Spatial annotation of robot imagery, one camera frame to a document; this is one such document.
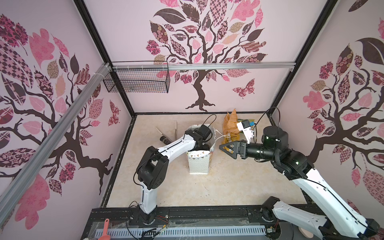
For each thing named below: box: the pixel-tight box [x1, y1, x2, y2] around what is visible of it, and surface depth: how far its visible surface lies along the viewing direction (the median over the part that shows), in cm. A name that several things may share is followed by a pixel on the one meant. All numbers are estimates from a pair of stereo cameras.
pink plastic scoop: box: [97, 218, 111, 240], surface depth 70 cm
